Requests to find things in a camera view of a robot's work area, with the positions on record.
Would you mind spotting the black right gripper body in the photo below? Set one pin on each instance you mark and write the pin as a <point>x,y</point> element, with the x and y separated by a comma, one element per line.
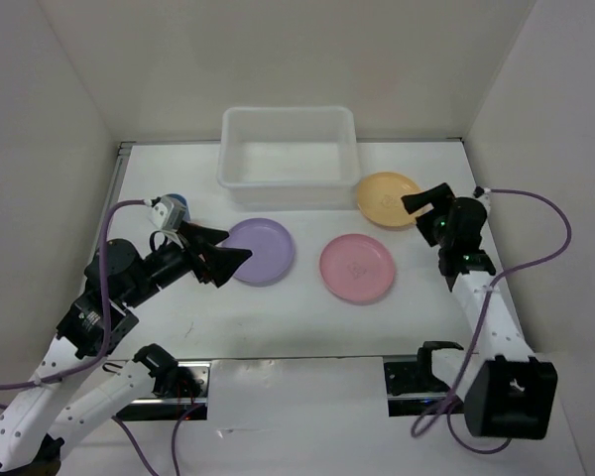
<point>433,225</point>

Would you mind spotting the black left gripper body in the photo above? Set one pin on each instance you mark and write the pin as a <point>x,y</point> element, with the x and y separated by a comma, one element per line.
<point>175,260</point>

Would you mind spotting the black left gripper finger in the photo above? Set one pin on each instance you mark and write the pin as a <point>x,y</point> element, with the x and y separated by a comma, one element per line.
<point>221,264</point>
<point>195,236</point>

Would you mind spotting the purple plate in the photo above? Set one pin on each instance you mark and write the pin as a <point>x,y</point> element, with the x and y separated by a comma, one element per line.
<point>272,246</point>

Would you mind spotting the yellow plate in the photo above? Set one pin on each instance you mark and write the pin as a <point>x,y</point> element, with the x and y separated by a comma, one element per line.
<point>379,198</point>

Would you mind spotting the pink plate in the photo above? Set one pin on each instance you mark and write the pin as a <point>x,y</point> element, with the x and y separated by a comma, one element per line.
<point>357,268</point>

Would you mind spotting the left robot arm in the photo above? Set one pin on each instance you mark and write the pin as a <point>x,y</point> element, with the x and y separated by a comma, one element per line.
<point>44,421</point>

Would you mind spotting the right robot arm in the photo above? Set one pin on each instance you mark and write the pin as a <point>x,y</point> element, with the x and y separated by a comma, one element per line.
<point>505,391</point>

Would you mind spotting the clear plastic bin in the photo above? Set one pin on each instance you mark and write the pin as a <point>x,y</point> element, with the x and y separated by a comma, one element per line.
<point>289,158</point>

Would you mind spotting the blue cup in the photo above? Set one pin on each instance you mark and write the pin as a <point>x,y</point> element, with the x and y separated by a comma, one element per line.
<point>180,198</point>

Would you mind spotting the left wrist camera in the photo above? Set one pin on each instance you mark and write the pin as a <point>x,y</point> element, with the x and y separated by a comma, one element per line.
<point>168,213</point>

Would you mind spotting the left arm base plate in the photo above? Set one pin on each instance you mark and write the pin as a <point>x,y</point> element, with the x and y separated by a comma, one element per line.
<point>188,390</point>

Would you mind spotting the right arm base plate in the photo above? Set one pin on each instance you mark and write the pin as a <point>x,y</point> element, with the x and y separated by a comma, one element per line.
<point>409,389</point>

